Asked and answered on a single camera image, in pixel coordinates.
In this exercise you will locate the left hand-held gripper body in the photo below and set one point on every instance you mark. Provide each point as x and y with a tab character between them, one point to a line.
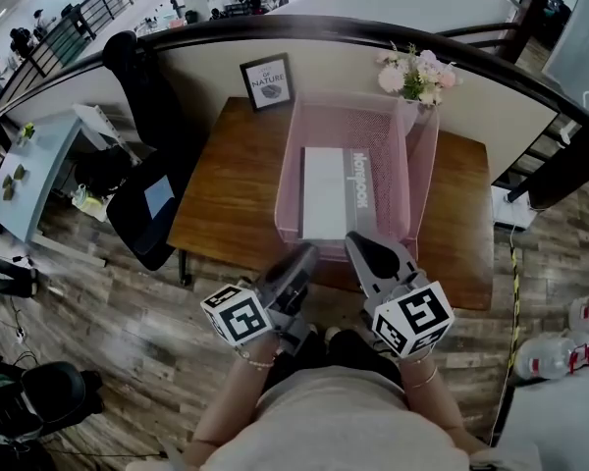
235	317

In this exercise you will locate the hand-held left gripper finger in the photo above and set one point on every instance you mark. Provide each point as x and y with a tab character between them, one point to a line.
299	263

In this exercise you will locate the white table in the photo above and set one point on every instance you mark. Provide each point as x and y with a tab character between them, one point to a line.
559	420

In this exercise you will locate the black leather swivel chair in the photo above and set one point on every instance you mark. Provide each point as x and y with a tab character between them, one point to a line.
54	390

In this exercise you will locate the yellow-green plastic bag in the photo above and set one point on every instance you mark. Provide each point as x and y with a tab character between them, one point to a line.
86	198

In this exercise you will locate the black bag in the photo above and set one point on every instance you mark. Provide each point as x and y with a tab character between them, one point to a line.
98	170

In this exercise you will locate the white office desk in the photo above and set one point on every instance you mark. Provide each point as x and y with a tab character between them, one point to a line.
39	165

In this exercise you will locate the person's right forearm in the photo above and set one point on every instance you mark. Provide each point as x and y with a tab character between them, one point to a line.
432	400

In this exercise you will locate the black handrail railing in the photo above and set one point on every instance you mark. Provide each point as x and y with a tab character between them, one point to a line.
324	25

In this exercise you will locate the wooden table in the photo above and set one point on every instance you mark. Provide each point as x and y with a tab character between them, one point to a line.
226	189

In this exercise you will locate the person's left forearm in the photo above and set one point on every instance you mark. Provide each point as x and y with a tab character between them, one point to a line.
230	400

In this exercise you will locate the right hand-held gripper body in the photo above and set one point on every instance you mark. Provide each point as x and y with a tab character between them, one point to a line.
412	319

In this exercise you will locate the black mesh office chair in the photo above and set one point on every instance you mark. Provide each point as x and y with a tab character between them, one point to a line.
152	116

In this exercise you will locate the pink mesh tray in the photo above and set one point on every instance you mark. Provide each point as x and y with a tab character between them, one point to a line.
373	130

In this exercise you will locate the pink white flower bouquet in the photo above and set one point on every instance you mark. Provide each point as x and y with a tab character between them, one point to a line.
412	79

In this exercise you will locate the thin gold bangle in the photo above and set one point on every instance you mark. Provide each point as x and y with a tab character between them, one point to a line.
424	380

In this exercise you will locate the white and grey book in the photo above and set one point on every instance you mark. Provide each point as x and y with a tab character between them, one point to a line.
324	189

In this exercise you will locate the person's beige shirt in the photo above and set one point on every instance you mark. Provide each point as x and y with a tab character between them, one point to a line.
334	420

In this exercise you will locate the black framed picture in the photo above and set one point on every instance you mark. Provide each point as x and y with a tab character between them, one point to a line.
270	84

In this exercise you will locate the person's black trousers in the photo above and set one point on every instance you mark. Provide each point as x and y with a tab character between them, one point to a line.
353	356

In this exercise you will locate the white floor box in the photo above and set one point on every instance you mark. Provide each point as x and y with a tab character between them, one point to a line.
513	211

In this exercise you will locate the small green plant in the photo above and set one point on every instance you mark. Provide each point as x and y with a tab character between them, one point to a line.
27	131
8	188
19	172

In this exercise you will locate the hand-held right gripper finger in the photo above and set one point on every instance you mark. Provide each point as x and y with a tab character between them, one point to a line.
390	260
365	268

